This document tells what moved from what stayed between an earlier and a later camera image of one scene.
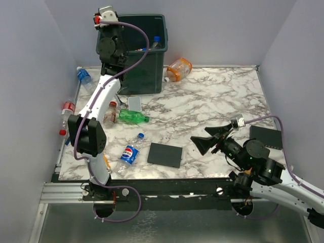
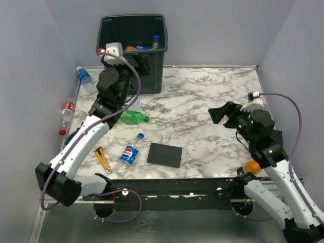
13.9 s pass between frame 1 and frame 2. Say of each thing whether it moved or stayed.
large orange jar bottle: moved
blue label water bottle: stayed
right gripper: moved
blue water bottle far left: stayed
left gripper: moved
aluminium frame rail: stayed
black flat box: stayed
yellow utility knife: stayed
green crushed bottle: stayed
